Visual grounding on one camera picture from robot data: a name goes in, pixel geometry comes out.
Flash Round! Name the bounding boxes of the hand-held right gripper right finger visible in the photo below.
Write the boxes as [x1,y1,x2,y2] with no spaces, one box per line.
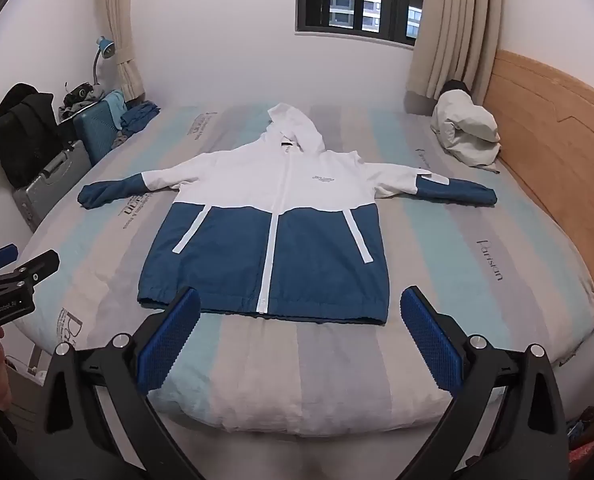
[399,286,570,480]

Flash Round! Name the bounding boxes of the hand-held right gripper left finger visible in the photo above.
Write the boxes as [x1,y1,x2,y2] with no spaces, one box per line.
[30,287,203,480]

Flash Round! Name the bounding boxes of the blue and white hooded jacket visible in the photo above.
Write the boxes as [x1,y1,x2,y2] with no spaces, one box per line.
[77,102,498,322]

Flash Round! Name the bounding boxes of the dark grey clothes pile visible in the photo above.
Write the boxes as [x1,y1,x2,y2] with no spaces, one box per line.
[58,80,108,123]

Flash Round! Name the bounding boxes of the blue folded clothes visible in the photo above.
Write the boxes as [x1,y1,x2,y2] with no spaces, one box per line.
[120,101,160,137]

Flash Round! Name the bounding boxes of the silver hard case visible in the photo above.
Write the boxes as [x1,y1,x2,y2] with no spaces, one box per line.
[12,140,94,234]

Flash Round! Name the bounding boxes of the printed table cloth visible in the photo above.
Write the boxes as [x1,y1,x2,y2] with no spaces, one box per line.
[14,102,594,436]

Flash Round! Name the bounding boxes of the black jacket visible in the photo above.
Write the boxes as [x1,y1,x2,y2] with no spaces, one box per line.
[0,82,66,189]

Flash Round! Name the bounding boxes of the blue suitcase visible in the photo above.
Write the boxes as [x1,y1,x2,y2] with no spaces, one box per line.
[72,91,128,166]

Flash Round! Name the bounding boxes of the colourful floor clutter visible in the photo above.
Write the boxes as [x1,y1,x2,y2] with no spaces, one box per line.
[568,404,594,450]

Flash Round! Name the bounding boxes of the white folded jacket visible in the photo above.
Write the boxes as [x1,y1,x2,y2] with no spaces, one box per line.
[430,89,502,173]

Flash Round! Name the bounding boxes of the wooden headboard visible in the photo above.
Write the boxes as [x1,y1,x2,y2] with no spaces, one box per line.
[479,50,594,326]

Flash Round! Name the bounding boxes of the blue desk lamp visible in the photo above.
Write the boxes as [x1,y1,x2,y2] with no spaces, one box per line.
[92,36,117,86]

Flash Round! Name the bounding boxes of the beige curtain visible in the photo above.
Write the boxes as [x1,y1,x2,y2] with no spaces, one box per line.
[100,0,146,104]
[408,0,500,106]

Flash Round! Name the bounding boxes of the dark framed window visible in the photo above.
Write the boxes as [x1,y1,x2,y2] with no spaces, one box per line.
[294,0,430,50]

